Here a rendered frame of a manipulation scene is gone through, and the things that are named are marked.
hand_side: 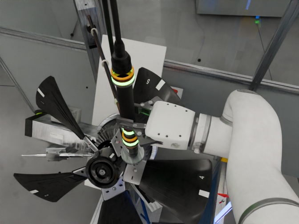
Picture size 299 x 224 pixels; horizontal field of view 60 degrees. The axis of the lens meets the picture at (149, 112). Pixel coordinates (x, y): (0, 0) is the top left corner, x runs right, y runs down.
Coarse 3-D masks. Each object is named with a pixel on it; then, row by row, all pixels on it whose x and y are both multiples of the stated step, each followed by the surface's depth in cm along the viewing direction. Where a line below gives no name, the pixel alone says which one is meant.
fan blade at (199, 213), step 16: (160, 160) 91; (176, 160) 90; (192, 160) 89; (208, 160) 88; (144, 176) 87; (160, 176) 87; (176, 176) 87; (192, 176) 87; (208, 176) 86; (160, 192) 85; (176, 192) 85; (192, 192) 85; (176, 208) 84; (192, 208) 84
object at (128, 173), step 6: (144, 162) 91; (126, 168) 90; (132, 168) 90; (138, 168) 90; (126, 174) 89; (132, 174) 89; (138, 174) 89; (126, 180) 87; (132, 180) 87; (138, 180) 87
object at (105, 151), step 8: (104, 144) 94; (96, 152) 89; (104, 152) 86; (112, 152) 87; (88, 160) 85; (96, 160) 85; (104, 160) 84; (112, 160) 83; (120, 160) 86; (88, 168) 85; (96, 168) 85; (104, 168) 85; (112, 168) 84; (120, 168) 85; (88, 176) 86; (96, 176) 86; (104, 176) 86; (112, 176) 85; (96, 184) 86; (104, 184) 86; (112, 184) 85
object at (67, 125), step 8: (48, 80) 82; (40, 88) 87; (48, 88) 83; (56, 88) 81; (40, 96) 90; (48, 96) 86; (56, 96) 83; (40, 104) 94; (48, 104) 90; (56, 104) 85; (64, 104) 82; (48, 112) 96; (56, 112) 90; (64, 112) 85; (64, 120) 89; (72, 120) 84; (72, 128) 90; (80, 128) 84; (80, 136) 90
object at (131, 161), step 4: (120, 132) 75; (124, 148) 78; (140, 148) 78; (120, 152) 78; (124, 152) 77; (140, 152) 77; (124, 156) 77; (128, 156) 77; (136, 156) 77; (140, 156) 77; (124, 160) 76; (128, 160) 76; (132, 160) 76; (136, 160) 76; (140, 160) 76; (132, 164) 76
